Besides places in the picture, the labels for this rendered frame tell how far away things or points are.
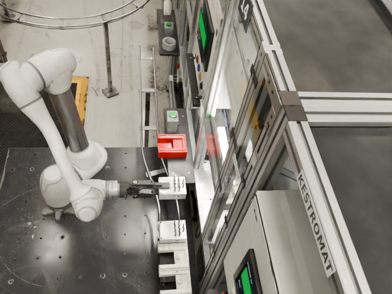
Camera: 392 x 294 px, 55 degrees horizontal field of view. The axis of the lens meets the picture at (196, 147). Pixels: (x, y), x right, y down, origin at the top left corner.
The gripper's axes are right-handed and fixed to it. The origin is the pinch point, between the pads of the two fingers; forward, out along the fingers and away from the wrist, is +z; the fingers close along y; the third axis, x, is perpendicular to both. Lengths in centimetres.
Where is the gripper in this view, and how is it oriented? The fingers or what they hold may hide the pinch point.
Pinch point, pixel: (162, 188)
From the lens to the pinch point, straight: 181.2
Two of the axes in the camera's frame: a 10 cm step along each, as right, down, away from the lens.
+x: -1.1, -7.9, 6.0
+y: 1.2, -6.1, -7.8
